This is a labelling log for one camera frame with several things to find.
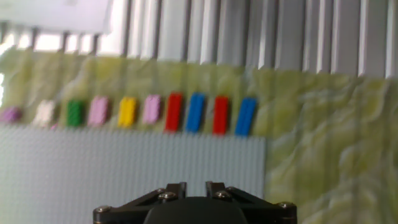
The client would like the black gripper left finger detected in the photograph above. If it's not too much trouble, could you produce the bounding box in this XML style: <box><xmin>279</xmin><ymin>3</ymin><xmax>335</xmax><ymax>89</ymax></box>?
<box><xmin>93</xmin><ymin>182</ymin><xmax>187</xmax><ymax>224</ymax></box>

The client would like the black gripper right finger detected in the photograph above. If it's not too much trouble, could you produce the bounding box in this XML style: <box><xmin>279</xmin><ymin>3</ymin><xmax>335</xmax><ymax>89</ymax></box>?
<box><xmin>205</xmin><ymin>181</ymin><xmax>298</xmax><ymax>224</ymax></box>

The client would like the blue long Lego brick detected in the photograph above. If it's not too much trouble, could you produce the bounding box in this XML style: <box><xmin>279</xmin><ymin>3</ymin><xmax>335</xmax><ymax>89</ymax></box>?
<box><xmin>234</xmin><ymin>97</ymin><xmax>258</xmax><ymax>137</ymax></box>
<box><xmin>185</xmin><ymin>92</ymin><xmax>206</xmax><ymax>133</ymax></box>

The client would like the grey Lego baseplate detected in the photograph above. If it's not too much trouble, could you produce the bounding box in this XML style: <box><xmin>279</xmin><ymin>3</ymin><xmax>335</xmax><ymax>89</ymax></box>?
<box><xmin>0</xmin><ymin>124</ymin><xmax>267</xmax><ymax>224</ymax></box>

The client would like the yellow Lego brick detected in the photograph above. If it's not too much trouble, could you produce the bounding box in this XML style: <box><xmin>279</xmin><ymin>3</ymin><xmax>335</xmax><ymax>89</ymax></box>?
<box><xmin>118</xmin><ymin>96</ymin><xmax>137</xmax><ymax>128</ymax></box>

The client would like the pink Lego brick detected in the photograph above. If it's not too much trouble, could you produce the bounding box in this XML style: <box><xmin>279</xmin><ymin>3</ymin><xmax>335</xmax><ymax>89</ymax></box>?
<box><xmin>142</xmin><ymin>94</ymin><xmax>162</xmax><ymax>125</ymax></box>
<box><xmin>87</xmin><ymin>95</ymin><xmax>110</xmax><ymax>127</ymax></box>

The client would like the red long Lego brick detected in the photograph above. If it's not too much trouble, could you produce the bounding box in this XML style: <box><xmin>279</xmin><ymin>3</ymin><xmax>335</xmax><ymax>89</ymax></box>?
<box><xmin>212</xmin><ymin>95</ymin><xmax>230</xmax><ymax>136</ymax></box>
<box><xmin>164</xmin><ymin>91</ymin><xmax>184</xmax><ymax>133</ymax></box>

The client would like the green Lego brick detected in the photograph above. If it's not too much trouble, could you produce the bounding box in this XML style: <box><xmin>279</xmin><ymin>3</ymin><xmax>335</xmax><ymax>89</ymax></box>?
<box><xmin>66</xmin><ymin>99</ymin><xmax>86</xmax><ymax>128</ymax></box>

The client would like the white Lego brick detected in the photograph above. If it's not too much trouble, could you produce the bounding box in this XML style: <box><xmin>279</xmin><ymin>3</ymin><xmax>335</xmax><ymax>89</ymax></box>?
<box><xmin>32</xmin><ymin>99</ymin><xmax>57</xmax><ymax>128</ymax></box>

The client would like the small magenta Lego brick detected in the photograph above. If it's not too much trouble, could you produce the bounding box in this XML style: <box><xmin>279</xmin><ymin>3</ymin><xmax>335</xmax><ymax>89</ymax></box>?
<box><xmin>0</xmin><ymin>106</ymin><xmax>22</xmax><ymax>124</ymax></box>

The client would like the green marble pattern mat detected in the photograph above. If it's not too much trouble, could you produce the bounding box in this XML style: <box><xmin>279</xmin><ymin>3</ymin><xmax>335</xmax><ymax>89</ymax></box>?
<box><xmin>0</xmin><ymin>46</ymin><xmax>398</xmax><ymax>224</ymax></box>

